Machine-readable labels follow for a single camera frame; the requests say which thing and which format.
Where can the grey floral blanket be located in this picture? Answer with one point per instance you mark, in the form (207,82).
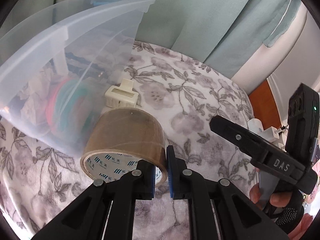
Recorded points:
(37,182)

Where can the gloved human hand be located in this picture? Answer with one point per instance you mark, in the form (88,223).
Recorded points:
(281,200)

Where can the crumpled white paper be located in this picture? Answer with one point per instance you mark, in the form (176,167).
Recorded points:
(35,93)

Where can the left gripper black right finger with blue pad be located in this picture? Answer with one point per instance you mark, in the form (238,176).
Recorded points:
(217,209)

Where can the clear plastic storage bin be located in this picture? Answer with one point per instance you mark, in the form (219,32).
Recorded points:
(101,31)

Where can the black camera box green light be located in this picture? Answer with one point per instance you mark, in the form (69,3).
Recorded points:
(303,122)

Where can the brown packing tape roll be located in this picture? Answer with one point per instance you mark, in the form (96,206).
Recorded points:
(121,138)

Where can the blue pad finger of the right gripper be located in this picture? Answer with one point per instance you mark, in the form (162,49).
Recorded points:
(247,142)

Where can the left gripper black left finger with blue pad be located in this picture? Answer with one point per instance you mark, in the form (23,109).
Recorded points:
(104,210)

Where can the cream hair claw clip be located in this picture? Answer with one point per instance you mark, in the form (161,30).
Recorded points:
(122,95)

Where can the white power strip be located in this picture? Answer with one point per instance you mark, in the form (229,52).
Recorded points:
(273,135)

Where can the pale green curtain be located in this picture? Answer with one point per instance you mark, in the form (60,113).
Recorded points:
(234,37)

